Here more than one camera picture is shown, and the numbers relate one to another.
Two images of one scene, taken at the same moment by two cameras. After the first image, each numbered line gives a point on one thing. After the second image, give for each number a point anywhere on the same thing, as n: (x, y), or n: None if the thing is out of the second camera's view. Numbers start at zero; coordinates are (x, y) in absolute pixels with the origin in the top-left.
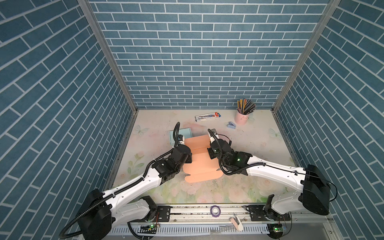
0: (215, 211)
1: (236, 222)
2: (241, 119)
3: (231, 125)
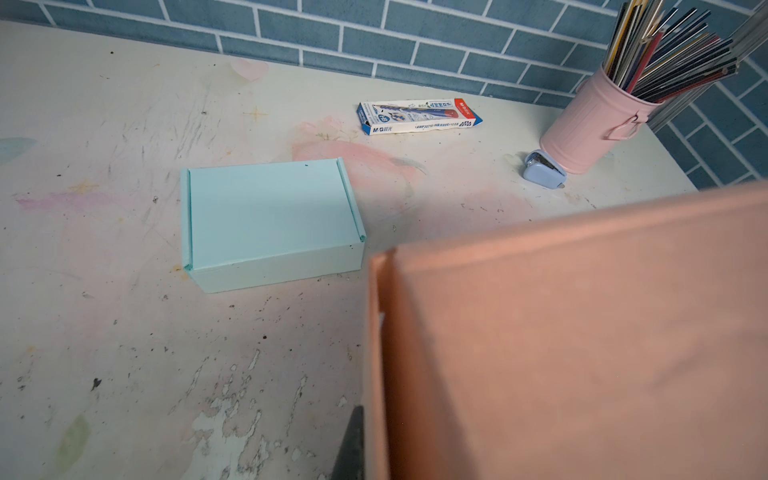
0: None
1: None
2: (596, 120)
3: (542, 170)
